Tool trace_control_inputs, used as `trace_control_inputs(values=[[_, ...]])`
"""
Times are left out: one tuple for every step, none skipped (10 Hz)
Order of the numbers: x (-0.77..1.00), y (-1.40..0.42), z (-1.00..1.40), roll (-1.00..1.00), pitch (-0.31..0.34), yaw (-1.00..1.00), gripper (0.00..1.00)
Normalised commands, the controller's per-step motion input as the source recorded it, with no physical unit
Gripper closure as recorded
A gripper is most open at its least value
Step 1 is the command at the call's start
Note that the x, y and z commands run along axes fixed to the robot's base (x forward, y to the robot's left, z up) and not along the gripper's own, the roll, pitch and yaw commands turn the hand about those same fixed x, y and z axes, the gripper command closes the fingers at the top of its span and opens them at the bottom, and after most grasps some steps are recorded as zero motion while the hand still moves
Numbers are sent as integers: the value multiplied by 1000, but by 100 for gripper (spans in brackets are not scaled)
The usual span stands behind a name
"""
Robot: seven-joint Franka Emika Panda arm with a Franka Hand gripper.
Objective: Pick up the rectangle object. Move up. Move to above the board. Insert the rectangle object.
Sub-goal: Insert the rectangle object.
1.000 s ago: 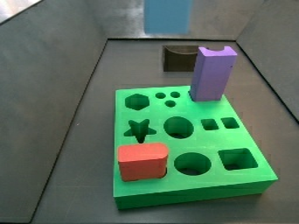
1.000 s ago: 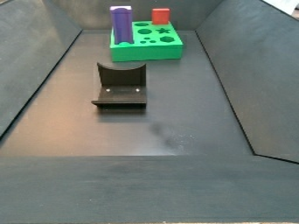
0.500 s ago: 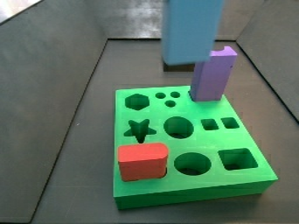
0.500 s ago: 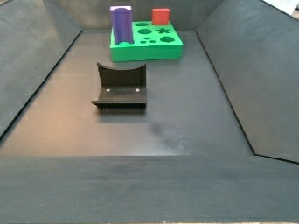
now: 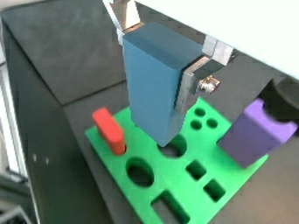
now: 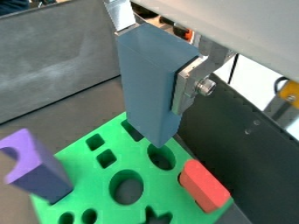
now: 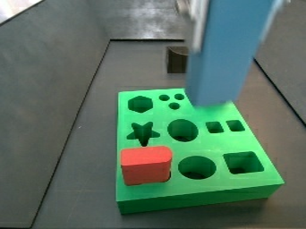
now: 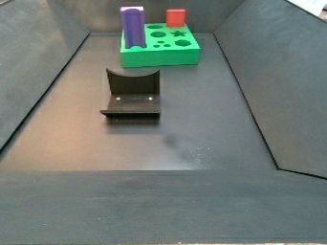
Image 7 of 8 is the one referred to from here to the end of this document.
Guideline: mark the blue rectangular block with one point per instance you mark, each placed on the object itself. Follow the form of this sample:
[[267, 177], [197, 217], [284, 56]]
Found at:
[[217, 68]]

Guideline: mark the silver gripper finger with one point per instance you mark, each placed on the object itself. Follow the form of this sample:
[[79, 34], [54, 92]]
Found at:
[[197, 19], [275, 9]]

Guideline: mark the green shape sorter board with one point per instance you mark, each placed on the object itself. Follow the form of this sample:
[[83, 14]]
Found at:
[[220, 163]]

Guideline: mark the red rounded block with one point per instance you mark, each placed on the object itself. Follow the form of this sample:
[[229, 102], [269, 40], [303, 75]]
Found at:
[[146, 164]]

